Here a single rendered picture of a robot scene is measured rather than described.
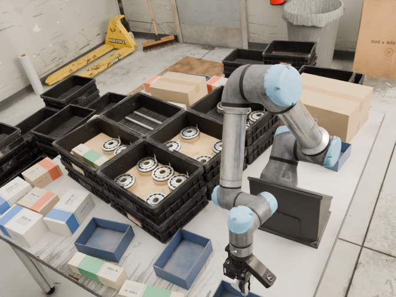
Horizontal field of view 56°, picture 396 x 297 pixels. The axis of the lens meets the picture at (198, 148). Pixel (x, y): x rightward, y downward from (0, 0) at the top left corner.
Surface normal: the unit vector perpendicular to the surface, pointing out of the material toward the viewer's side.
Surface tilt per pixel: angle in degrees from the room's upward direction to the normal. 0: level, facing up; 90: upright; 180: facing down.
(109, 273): 0
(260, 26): 90
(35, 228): 90
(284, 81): 73
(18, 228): 0
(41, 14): 90
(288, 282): 0
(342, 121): 90
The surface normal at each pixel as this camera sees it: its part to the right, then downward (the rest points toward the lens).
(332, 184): -0.15, -0.78
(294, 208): -0.50, 0.58
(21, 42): 0.84, 0.22
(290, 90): 0.62, 0.11
